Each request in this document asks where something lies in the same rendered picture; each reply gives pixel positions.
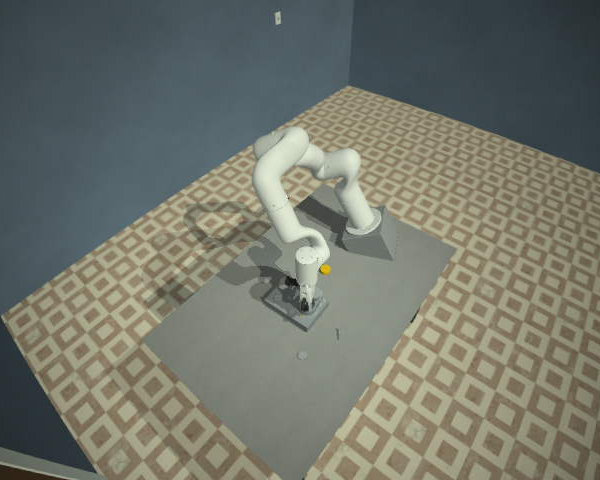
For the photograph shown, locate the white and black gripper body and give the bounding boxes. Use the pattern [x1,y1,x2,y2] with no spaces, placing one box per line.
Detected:
[300,285,315,303]

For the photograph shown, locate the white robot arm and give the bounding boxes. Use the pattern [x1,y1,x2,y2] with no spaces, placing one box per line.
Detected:
[252,126,382,289]

